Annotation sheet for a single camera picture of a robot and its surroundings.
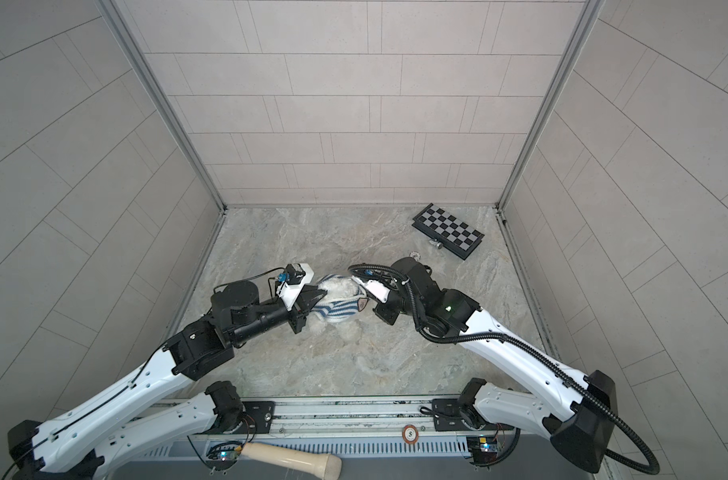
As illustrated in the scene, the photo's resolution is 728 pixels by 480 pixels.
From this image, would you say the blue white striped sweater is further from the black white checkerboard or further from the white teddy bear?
the black white checkerboard

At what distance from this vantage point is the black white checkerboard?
3.41 ft

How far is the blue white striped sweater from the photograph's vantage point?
0.64 meters

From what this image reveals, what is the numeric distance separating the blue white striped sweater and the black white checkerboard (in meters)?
0.47
